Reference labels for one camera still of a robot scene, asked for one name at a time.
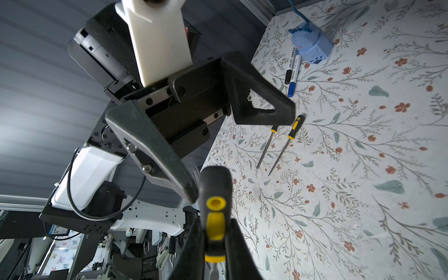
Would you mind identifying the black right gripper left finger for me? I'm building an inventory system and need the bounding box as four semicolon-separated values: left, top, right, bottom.
169;217;205;280

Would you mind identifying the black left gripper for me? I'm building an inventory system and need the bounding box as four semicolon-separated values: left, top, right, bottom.
67;3;296;203

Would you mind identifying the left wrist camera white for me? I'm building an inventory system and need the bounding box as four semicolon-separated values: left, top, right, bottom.
115;0;193;87

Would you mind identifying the file tool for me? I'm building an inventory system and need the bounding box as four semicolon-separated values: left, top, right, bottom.
256;126;278;169
268;114;306;176
199;166;233;280

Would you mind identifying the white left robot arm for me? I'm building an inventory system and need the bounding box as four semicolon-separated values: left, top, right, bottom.
40;1;295;236

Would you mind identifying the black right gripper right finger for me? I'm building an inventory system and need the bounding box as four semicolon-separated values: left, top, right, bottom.
225;218;263;280

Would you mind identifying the black marker pen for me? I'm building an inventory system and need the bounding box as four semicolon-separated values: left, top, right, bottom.
284;45;297;85

